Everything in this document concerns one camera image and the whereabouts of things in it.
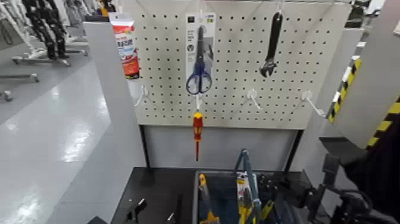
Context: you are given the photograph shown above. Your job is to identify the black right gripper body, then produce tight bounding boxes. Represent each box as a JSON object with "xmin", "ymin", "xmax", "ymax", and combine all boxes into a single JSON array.
[{"xmin": 281, "ymin": 179, "xmax": 316, "ymax": 209}]

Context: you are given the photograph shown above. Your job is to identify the black adjustable wrench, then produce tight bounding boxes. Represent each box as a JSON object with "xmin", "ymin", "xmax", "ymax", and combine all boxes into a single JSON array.
[{"xmin": 258, "ymin": 11, "xmax": 284, "ymax": 78}]

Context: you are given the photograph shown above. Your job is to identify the blue scissors in package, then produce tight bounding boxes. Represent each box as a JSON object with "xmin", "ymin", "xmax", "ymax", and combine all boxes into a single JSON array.
[{"xmin": 185, "ymin": 12, "xmax": 216, "ymax": 95}]

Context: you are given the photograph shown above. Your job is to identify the white perforated pegboard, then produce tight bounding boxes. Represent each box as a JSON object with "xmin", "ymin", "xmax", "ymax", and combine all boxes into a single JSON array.
[{"xmin": 123, "ymin": 0, "xmax": 352, "ymax": 130}]

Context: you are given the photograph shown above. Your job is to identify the blue bar clamp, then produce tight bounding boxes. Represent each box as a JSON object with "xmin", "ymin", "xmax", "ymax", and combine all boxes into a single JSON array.
[{"xmin": 233, "ymin": 148, "xmax": 263, "ymax": 224}]

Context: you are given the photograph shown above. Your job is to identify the white stand panel black frame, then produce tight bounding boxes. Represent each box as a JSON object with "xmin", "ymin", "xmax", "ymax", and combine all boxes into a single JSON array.
[{"xmin": 139, "ymin": 124, "xmax": 304, "ymax": 172}]

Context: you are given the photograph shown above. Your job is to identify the red white adhesive tube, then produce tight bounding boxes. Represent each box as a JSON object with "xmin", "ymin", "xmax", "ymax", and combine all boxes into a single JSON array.
[{"xmin": 108, "ymin": 12, "xmax": 140, "ymax": 80}]

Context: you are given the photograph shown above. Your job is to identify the yellow handled grey tool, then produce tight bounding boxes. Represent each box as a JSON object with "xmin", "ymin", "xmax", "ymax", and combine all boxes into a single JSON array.
[{"xmin": 198, "ymin": 173, "xmax": 220, "ymax": 224}]

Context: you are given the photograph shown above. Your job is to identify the yellow black small tool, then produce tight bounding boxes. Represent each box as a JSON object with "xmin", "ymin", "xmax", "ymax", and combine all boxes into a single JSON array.
[{"xmin": 261, "ymin": 200, "xmax": 276, "ymax": 220}]

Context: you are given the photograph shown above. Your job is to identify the grey plastic crate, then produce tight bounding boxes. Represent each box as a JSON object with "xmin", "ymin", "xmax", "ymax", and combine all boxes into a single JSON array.
[{"xmin": 192, "ymin": 169, "xmax": 310, "ymax": 224}]

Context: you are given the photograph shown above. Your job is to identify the yellow black hazard tape strip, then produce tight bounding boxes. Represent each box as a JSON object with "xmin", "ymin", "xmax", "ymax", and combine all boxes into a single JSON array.
[
  {"xmin": 365, "ymin": 97, "xmax": 400, "ymax": 150},
  {"xmin": 324, "ymin": 57, "xmax": 363, "ymax": 123}
]

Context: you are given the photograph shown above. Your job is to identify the red yellow screwdriver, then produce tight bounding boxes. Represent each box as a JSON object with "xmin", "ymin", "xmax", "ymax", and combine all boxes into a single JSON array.
[{"xmin": 192, "ymin": 111, "xmax": 204, "ymax": 162}]

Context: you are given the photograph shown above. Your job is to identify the black humanoid robot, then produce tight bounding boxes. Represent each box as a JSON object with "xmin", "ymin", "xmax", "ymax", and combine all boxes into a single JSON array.
[{"xmin": 21, "ymin": 0, "xmax": 68, "ymax": 60}]

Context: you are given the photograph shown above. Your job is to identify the grey wheeled base frame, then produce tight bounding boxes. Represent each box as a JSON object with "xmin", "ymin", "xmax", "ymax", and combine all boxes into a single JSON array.
[
  {"xmin": 11, "ymin": 48, "xmax": 90, "ymax": 67},
  {"xmin": 0, "ymin": 73, "xmax": 40, "ymax": 83}
]

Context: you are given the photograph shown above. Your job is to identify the yellow pliers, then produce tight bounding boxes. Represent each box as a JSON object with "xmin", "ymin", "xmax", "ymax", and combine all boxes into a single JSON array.
[{"xmin": 236, "ymin": 171, "xmax": 258, "ymax": 224}]

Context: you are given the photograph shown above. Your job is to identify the white partition panel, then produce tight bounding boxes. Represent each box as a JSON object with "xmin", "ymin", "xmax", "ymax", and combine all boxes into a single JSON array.
[{"xmin": 46, "ymin": 21, "xmax": 148, "ymax": 224}]

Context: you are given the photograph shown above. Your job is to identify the white humanoid robot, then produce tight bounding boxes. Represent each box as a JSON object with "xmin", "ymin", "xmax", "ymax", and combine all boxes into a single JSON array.
[{"xmin": 0, "ymin": 0, "xmax": 38, "ymax": 60}]

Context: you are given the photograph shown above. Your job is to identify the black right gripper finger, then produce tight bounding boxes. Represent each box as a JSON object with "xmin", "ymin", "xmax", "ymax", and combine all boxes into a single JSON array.
[
  {"xmin": 258, "ymin": 175, "xmax": 283, "ymax": 193},
  {"xmin": 265, "ymin": 192, "xmax": 283, "ymax": 209}
]

